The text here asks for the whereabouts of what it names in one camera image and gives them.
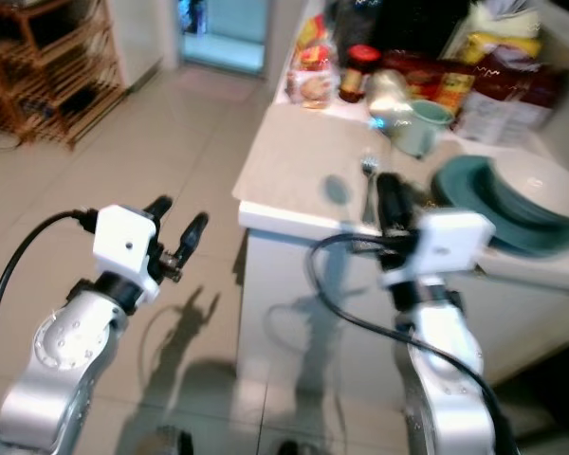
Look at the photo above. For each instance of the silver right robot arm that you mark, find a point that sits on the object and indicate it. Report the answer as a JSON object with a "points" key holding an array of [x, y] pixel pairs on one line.
{"points": [[446, 370]]}

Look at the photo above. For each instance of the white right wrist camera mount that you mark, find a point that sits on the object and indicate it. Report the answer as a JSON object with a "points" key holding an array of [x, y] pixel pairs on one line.
{"points": [[446, 245]]}

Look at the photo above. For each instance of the black appliance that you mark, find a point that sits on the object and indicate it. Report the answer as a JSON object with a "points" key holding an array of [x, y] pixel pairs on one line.
{"points": [[394, 24]]}

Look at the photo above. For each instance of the wooden shelf rack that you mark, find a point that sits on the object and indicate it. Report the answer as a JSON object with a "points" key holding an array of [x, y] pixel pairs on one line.
{"points": [[47, 66]]}

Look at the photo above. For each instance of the shiny silver foil bag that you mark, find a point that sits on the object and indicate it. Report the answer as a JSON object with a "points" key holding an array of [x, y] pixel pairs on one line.
{"points": [[389, 95]]}

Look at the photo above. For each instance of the yellow plastic bag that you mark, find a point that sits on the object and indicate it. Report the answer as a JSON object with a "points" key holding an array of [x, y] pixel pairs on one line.
{"points": [[503, 33]]}

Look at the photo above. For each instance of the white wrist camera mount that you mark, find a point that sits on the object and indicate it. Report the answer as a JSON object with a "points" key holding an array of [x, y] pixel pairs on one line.
{"points": [[446, 245], [123, 242]]}

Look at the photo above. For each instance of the white table cabinet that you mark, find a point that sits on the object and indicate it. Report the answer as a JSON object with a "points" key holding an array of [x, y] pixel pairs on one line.
{"points": [[275, 294]]}

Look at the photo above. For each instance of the dark jar with red lid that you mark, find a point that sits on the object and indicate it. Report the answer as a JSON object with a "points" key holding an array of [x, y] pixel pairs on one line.
{"points": [[357, 76]]}

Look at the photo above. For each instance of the white bowl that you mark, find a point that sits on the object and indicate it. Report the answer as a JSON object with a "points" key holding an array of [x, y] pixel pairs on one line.
{"points": [[545, 185]]}

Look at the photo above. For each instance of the pale green mug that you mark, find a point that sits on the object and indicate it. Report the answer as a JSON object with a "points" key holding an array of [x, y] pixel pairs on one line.
{"points": [[425, 128]]}

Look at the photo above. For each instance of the glass door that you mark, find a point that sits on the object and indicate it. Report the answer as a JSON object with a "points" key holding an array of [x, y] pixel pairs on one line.
{"points": [[223, 33]]}

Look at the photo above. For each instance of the white printed paper bag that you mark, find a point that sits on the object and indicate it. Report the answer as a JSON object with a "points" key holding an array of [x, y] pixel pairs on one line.
{"points": [[493, 128]]}

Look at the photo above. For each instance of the silver metal fork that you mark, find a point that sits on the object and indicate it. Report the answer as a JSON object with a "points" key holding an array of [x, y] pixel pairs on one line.
{"points": [[369, 185]]}

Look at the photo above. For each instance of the teal green plate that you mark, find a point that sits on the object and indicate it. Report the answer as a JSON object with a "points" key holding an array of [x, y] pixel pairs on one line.
{"points": [[484, 204]]}

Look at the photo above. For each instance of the red food packet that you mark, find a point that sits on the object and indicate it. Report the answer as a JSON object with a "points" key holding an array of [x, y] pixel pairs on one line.
{"points": [[422, 71]]}

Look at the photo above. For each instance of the dark red bag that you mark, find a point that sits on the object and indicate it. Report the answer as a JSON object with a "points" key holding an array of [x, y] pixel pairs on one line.
{"points": [[512, 90]]}

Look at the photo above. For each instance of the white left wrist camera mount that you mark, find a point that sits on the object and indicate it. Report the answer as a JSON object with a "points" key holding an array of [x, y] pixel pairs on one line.
{"points": [[123, 242]]}

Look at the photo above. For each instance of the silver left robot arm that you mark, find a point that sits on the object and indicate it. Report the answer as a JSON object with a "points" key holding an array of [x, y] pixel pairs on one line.
{"points": [[62, 355]]}

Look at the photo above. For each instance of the clear bread bag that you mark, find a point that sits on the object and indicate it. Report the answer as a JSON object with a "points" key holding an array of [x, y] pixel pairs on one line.
{"points": [[310, 66]]}

